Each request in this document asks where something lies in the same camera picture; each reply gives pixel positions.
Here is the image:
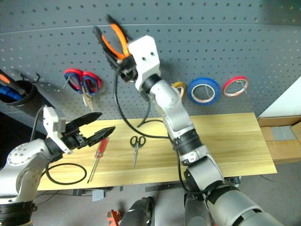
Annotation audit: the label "grey perforated pegboard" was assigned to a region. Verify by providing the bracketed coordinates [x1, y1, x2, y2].
[0, 0, 301, 135]

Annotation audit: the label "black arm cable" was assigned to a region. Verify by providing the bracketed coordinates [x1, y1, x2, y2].
[29, 107, 88, 186]
[113, 70, 208, 196]

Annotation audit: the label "orange black object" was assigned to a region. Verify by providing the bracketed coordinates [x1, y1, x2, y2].
[106, 210, 121, 226]

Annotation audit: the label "red blue handled scissors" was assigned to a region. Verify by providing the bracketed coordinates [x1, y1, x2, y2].
[63, 68, 103, 112]

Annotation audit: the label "small black scissors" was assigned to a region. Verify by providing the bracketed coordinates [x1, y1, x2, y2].
[130, 136, 147, 169]

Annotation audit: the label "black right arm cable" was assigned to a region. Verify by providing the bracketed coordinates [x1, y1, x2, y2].
[113, 70, 208, 196]

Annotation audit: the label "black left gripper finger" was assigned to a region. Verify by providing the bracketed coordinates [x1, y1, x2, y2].
[65, 112, 103, 134]
[85, 126, 116, 147]

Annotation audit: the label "red handled screwdriver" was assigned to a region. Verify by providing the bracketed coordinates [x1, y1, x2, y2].
[87, 138, 110, 184]

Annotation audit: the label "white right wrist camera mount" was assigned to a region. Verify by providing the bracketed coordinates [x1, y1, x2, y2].
[128, 35, 163, 91]

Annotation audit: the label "orange black tool handle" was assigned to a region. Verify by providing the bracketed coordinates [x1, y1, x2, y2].
[0, 69, 27, 96]

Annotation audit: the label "grey table bracket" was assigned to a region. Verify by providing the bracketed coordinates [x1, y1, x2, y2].
[92, 189, 104, 202]

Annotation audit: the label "blue tool handle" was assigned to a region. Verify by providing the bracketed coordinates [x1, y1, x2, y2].
[0, 84, 21, 101]

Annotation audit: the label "orange black pliers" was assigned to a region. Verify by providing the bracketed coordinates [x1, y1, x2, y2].
[101, 22, 131, 65]

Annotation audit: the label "blue tape roll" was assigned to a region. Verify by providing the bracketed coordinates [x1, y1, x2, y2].
[187, 77, 222, 106]

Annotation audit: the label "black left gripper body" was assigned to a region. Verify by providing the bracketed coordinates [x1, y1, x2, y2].
[62, 130, 89, 152]

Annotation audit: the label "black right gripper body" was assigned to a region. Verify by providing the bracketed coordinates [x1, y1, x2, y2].
[115, 55, 139, 83]

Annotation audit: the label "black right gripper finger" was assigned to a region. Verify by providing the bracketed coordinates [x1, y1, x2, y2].
[106, 15, 133, 43]
[93, 26, 121, 69]

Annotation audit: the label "black round tool cup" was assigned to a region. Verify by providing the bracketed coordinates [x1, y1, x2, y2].
[0, 80, 39, 108]

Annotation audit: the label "dark metal table rail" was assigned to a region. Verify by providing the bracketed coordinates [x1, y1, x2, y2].
[144, 181, 187, 193]

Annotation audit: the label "black rounded shape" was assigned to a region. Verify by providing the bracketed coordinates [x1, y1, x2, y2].
[121, 196, 155, 226]

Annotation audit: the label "red tape roll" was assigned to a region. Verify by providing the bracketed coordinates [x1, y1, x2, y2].
[222, 75, 249, 98]

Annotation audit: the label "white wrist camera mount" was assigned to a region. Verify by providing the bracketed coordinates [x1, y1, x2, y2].
[128, 35, 163, 91]
[43, 105, 72, 155]

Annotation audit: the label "dark grey rounded shape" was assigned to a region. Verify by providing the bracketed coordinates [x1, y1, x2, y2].
[184, 192, 213, 226]

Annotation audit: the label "yellow tape roll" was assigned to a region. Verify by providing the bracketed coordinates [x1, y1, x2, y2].
[171, 81, 187, 100]

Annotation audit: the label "brown cardboard box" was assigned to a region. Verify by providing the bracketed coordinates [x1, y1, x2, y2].
[257, 116, 301, 165]

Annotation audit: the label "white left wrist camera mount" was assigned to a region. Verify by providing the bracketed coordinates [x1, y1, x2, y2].
[43, 105, 72, 155]

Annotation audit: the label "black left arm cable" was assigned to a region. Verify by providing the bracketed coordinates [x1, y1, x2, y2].
[29, 107, 88, 186]

